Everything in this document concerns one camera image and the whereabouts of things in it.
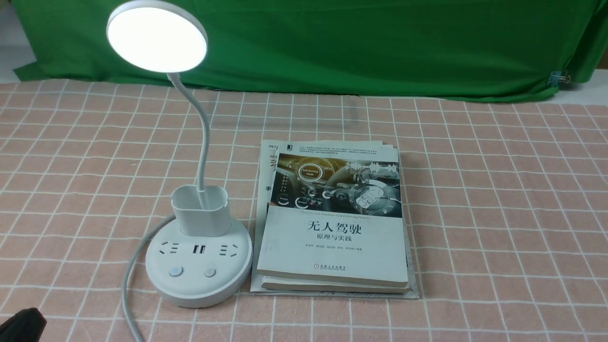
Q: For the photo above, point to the top white self-driving book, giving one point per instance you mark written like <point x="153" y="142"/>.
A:
<point x="332" y="228"/>

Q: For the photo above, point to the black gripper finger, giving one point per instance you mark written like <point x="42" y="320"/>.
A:
<point x="25" y="326"/>

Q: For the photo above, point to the green backdrop cloth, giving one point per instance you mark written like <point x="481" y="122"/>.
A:
<point x="472" y="50"/>

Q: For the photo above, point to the pink checkered tablecloth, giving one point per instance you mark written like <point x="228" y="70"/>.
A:
<point x="506" y="207"/>

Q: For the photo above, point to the bottom thin paper booklet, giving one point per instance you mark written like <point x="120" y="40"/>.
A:
<point x="262" y="190"/>

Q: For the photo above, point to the blue binder clip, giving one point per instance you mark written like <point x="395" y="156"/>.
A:
<point x="557" y="78"/>

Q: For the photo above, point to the white desk lamp with base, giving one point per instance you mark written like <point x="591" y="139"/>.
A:
<point x="200" y="255"/>

